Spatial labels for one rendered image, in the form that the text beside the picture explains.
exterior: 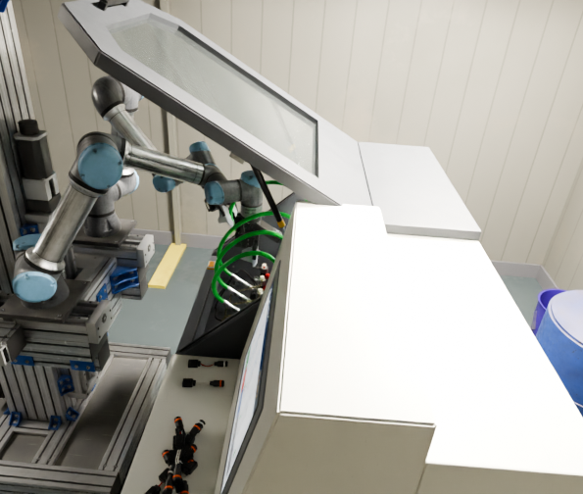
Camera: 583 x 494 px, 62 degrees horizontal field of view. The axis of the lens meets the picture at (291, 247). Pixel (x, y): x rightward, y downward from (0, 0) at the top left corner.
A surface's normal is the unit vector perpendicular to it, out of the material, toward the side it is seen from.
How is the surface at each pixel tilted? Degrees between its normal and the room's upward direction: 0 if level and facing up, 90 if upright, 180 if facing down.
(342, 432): 90
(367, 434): 90
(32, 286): 96
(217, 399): 0
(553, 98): 90
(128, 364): 0
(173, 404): 0
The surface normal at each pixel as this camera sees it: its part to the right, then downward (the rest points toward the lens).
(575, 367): -0.83, 0.24
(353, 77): -0.07, 0.50
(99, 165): 0.47, 0.37
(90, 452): 0.07, -0.86
